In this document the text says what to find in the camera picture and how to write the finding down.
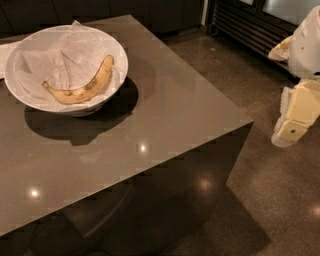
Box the white paper liner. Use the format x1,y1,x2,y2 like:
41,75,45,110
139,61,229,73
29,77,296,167
13,20,122,111

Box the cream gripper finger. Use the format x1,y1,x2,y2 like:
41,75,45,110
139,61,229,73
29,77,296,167
268,36,291,61
271,79,320,147

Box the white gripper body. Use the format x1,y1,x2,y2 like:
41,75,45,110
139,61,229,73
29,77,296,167
288,6,320,79

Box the yellow spotted banana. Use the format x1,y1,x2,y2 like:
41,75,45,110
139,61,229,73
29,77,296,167
42,55,114,105

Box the white bowl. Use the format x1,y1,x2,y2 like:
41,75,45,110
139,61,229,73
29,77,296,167
3,24,130,118

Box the dark slatted appliance grille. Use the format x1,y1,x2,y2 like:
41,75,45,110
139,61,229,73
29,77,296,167
206,0,320,79

